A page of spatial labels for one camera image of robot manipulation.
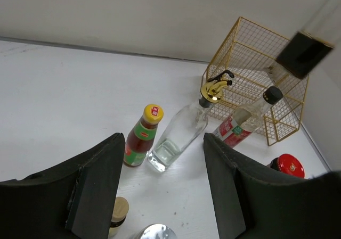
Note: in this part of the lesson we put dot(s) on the black cap vinegar bottle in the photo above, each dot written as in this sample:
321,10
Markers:
247,118

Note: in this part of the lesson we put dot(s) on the small brown bottle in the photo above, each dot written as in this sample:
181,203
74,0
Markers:
119,214

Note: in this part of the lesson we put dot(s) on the silver lid spice jar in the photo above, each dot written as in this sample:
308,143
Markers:
155,231

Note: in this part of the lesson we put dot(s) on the gold wire basket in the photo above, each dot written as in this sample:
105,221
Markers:
249,51

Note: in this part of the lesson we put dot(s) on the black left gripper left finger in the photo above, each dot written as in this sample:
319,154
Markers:
74,199

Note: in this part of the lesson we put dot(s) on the clear glass oil bottle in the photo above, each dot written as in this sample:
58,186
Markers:
188,123

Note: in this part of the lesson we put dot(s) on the dark liquid oil bottle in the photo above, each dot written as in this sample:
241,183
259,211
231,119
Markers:
314,40

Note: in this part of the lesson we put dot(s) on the red lid sauce jar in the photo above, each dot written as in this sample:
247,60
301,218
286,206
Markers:
288,164

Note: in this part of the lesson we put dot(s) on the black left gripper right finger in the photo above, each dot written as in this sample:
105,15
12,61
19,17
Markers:
252,200

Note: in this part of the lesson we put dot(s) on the yellow cap sauce bottle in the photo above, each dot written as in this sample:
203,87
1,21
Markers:
141,138

